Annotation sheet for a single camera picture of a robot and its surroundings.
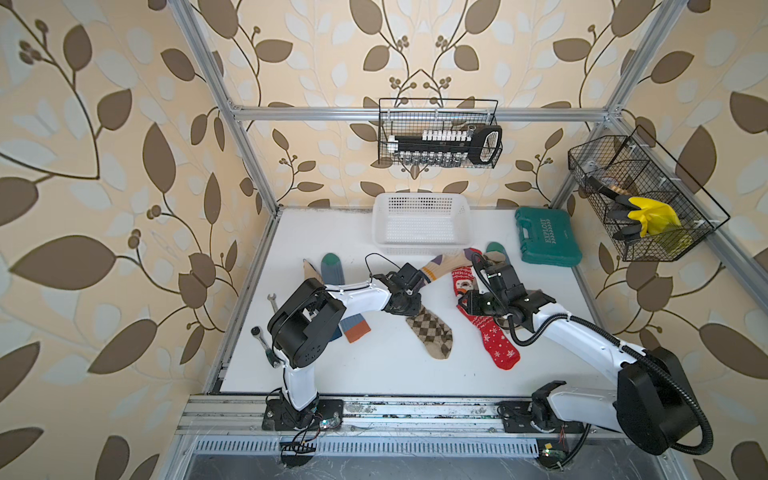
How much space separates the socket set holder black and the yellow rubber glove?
36cm

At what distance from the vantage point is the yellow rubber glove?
2.19 ft

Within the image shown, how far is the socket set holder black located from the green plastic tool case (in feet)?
1.16

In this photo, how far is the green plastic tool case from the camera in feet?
3.39
